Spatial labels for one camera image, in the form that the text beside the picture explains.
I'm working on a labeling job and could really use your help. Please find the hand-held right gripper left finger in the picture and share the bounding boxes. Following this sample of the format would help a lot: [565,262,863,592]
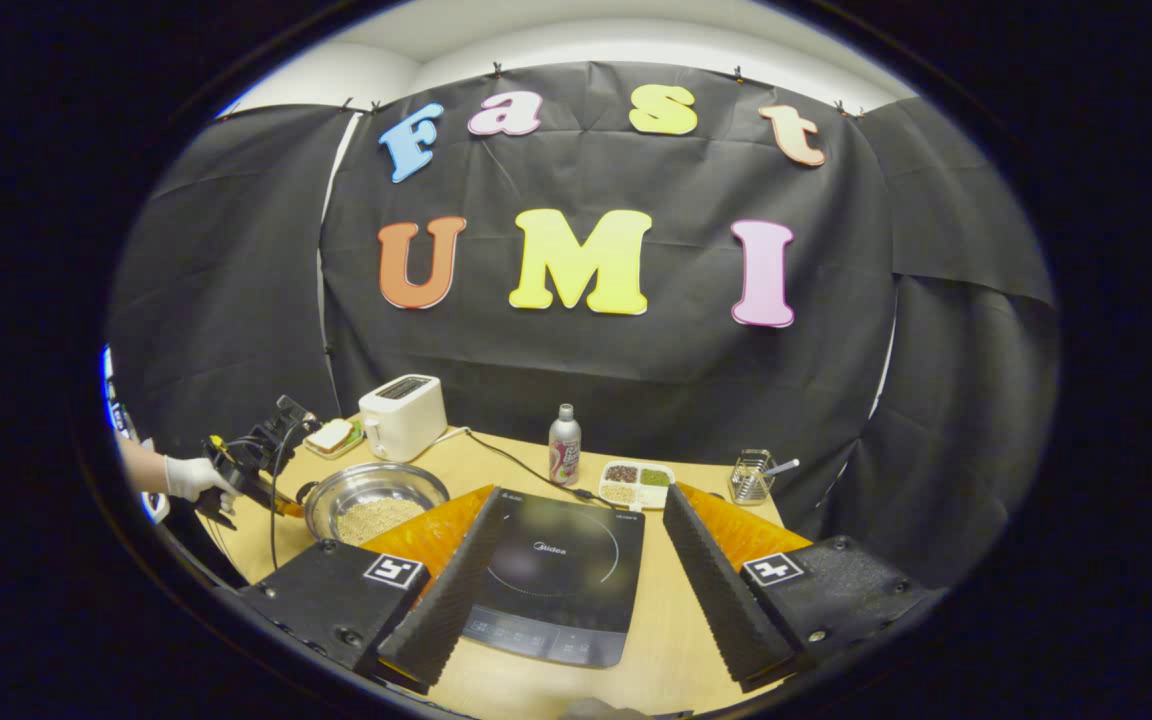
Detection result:
[236,485,507,696]

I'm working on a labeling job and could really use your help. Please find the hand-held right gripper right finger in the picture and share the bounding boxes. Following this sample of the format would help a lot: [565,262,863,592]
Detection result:
[662,482,942,694]

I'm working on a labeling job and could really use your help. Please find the stainless steel pot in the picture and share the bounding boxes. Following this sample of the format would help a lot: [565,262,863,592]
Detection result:
[296,461,451,544]

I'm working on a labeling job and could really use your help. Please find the pile of soybeans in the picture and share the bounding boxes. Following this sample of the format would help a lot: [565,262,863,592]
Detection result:
[336,497,427,543]

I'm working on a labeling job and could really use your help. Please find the black induction cooktop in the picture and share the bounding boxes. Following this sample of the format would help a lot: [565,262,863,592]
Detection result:
[461,487,647,669]

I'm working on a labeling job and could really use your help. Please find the green plate with bread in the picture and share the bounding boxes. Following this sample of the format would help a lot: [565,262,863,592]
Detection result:
[303,418,365,461]

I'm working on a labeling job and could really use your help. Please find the white divided bean tray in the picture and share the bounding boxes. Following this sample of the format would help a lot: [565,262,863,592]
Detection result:
[598,460,677,509]

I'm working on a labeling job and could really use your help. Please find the white toaster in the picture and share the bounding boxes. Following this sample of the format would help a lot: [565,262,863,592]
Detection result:
[358,374,449,463]

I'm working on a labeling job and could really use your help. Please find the silver drink bottle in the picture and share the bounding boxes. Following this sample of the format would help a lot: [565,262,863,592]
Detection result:
[548,403,583,488]

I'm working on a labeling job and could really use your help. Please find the wire utensil holder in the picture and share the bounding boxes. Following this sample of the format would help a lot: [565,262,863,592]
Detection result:
[729,448,777,506]

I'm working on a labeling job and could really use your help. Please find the black power cable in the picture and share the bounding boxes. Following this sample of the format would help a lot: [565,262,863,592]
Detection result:
[464,428,602,501]

